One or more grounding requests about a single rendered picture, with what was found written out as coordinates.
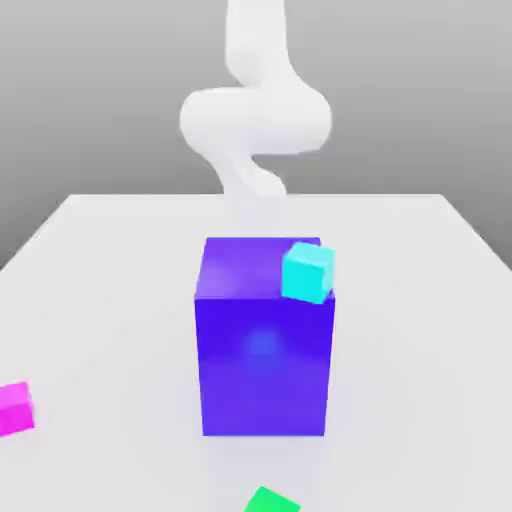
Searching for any small cyan cube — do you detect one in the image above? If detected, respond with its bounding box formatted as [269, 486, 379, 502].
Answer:
[280, 241, 337, 306]

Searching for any small green cube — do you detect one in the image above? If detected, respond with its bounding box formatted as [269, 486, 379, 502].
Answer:
[242, 486, 302, 512]

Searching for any small magenta cube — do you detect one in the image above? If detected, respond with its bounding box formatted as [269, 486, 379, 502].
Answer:
[0, 381, 36, 437]

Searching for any large purple box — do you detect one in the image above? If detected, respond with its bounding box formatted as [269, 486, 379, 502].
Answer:
[193, 236, 336, 438]

